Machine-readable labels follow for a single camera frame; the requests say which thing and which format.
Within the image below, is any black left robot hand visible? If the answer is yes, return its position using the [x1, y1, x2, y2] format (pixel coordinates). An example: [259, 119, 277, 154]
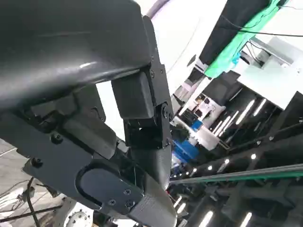
[0, 0, 178, 227]

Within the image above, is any black curtain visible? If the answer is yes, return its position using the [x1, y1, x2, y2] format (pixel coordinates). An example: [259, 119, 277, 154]
[200, 0, 272, 70]

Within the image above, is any blue plastic box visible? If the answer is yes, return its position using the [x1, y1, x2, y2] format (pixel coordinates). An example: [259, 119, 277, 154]
[172, 139, 198, 164]

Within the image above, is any silver round metal flange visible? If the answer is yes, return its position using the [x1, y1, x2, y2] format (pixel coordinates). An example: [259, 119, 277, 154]
[65, 207, 93, 227]

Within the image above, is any white workshop desk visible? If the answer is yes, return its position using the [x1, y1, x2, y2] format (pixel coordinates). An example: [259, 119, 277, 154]
[238, 35, 303, 111]

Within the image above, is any green topped metal rail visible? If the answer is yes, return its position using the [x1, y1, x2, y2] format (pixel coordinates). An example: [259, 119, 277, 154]
[169, 163, 303, 188]

